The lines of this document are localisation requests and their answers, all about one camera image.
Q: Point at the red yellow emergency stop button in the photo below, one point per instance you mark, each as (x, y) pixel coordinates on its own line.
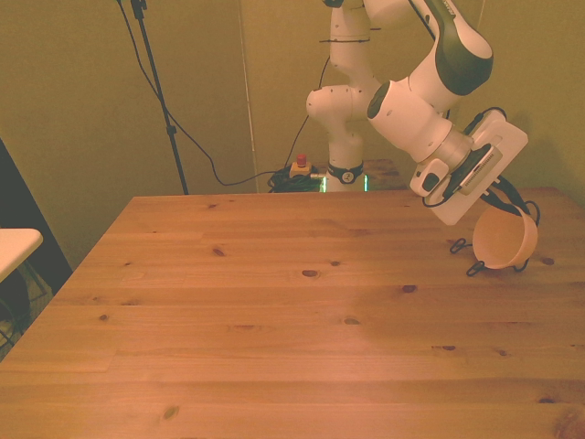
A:
(301, 160)

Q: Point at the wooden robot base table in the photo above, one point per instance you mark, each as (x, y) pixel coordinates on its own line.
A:
(384, 171)

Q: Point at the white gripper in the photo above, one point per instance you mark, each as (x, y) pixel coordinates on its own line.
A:
(512, 137)

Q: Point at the dark grey wrist camera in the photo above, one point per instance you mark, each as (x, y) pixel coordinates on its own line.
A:
(480, 171)

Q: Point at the pink plastic bowl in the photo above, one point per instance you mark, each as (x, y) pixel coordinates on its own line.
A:
(503, 238)

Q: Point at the white side table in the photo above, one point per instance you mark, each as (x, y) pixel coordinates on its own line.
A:
(18, 247)

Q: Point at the black camera stand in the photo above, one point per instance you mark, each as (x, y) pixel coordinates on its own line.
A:
(171, 130)

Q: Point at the black panel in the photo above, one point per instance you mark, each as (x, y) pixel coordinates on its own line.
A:
(23, 196)

